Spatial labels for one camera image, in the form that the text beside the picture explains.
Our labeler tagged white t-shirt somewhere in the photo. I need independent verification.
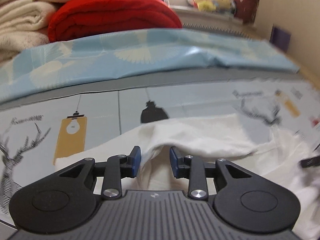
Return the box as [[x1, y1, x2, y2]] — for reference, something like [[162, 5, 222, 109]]
[[55, 114, 319, 239]]

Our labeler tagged deer print grey bedsheet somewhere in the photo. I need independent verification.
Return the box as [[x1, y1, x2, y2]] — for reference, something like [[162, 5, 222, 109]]
[[0, 78, 320, 227]]

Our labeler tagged light blue patterned sheet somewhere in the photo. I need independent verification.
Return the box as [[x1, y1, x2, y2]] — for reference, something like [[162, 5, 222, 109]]
[[1, 29, 299, 102]]

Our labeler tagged purple box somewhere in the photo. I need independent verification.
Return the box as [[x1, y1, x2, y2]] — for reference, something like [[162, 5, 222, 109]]
[[270, 25, 291, 53]]

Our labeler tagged red folded quilt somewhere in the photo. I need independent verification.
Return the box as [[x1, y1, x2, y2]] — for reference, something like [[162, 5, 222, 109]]
[[48, 0, 182, 42]]

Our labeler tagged yellow plush toy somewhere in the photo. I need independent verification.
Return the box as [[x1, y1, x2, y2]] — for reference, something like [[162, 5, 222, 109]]
[[192, 0, 233, 12]]

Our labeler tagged cream folded blanket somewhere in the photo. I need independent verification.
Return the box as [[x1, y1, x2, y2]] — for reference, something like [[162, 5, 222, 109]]
[[1, 0, 56, 62]]

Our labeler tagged dark red cushion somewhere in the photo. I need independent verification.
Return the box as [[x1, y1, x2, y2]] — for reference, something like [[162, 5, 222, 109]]
[[233, 0, 260, 24]]

